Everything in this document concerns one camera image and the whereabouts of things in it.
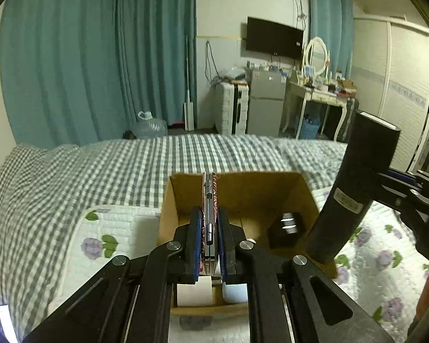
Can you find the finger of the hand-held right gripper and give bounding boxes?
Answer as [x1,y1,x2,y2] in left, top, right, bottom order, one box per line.
[376,179,420,210]
[388,169,424,186]

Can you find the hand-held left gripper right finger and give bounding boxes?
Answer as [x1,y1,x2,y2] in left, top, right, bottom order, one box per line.
[216,207,396,343]

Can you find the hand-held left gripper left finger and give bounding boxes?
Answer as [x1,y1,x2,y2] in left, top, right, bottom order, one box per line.
[23,205,208,343]

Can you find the red patterned case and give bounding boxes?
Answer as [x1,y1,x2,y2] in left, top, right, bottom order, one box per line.
[199,171,222,277]

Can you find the black remote control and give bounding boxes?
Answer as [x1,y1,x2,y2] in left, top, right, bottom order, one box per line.
[304,111,402,265]

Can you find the white rounded charger block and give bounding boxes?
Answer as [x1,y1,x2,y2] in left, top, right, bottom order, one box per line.
[222,282,249,304]

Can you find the white plug adapter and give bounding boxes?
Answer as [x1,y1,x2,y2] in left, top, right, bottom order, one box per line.
[177,275,214,307]

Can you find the brown cardboard box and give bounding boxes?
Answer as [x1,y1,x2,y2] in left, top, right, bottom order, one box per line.
[158,172,338,317]

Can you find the grey power bank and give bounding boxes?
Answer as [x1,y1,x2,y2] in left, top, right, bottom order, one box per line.
[268,212,305,249]

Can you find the dark suitcase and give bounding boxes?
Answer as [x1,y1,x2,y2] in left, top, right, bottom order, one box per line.
[323,98,360,143]

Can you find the white floral quilt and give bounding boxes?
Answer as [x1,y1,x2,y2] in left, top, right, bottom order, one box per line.
[48,189,429,343]

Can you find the white louvred wardrobe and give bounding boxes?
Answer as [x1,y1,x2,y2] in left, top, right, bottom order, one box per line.
[350,16,429,172]

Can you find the blue basket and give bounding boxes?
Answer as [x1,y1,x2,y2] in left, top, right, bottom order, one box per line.
[295,114,320,139]

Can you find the dressing table clutter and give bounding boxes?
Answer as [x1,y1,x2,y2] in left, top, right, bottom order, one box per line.
[297,68,358,97]

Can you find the white dressing table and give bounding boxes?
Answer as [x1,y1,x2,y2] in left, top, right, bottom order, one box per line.
[281,80,358,140]

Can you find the clear water jug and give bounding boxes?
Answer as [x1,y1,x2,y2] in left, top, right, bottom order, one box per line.
[133,111,168,140]

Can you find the white flat mop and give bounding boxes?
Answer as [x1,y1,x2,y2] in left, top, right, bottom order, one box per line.
[183,36,195,131]

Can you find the white ribbed suitcase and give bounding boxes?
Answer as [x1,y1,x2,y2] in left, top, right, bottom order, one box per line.
[214,81,250,135]

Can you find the silver small fridge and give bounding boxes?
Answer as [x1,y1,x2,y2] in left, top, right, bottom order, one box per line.
[247,69,288,136]

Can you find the white oval mirror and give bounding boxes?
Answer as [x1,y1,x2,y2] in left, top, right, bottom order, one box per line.
[303,36,330,78]

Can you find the narrow green curtain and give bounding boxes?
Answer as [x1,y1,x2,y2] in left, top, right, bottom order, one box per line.
[307,0,354,81]

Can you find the clear plastic bag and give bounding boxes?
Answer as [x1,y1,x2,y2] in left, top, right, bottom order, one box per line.
[222,66,249,83]

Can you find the small items on fridge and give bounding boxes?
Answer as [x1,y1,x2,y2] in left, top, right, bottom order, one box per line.
[247,61,297,74]

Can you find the wide green curtain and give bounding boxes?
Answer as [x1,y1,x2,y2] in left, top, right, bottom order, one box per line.
[0,0,129,147]
[116,0,197,140]

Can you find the lit smartphone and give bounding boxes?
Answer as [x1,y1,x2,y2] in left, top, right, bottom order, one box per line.
[0,304,17,343]

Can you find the hanging wall cables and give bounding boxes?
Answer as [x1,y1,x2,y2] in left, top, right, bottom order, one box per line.
[204,40,220,83]

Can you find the black wall television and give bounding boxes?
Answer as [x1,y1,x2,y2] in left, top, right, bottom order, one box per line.
[245,17,304,61]

